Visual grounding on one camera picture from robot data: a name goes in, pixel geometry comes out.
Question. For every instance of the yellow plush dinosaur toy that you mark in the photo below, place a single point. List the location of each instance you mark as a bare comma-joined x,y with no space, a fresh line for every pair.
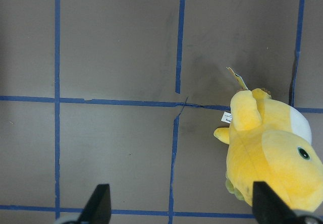
270,141

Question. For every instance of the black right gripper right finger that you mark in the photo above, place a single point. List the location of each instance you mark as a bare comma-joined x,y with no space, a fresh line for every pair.
268,207

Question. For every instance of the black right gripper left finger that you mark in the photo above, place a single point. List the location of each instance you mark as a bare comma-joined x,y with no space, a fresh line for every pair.
98,208

